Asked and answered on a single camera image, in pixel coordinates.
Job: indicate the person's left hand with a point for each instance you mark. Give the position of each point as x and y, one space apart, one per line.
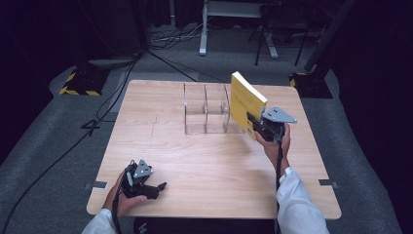
125 204

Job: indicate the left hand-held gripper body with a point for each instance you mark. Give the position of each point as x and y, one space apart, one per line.
140 182

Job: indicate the person's right hand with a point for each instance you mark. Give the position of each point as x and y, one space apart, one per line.
276 148

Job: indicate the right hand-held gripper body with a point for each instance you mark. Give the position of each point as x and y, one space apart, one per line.
276 125

